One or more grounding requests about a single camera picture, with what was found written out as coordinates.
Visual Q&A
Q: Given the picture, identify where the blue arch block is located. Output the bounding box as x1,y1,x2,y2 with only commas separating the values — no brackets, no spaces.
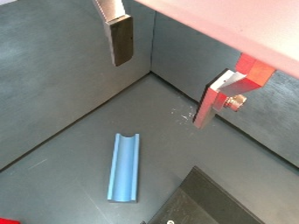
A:
107,133,141,203

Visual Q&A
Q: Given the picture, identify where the red shape sorter board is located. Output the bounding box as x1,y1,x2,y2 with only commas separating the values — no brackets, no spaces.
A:
0,217,21,224

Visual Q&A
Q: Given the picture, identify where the black fixture stand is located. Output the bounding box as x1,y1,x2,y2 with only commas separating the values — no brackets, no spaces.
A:
147,166,266,224

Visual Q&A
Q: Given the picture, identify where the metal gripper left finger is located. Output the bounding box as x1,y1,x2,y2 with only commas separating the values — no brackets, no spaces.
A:
93,0,134,67

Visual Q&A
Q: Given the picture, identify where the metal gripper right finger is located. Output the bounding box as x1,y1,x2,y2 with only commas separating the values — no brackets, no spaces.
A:
194,53,277,129

